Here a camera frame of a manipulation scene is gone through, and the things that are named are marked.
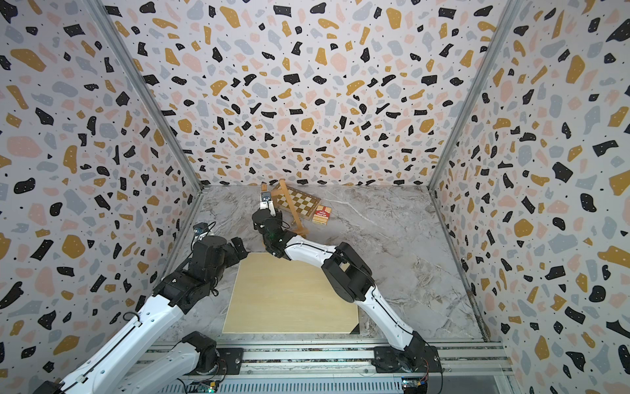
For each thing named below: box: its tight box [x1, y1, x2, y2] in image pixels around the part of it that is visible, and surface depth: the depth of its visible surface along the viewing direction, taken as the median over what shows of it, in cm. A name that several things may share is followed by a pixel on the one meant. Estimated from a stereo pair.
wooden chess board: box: [275, 183, 322, 220], surface depth 115 cm
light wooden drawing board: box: [222, 252, 359, 334], surface depth 84 cm
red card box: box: [312, 205, 333, 226], surface depth 112 cm
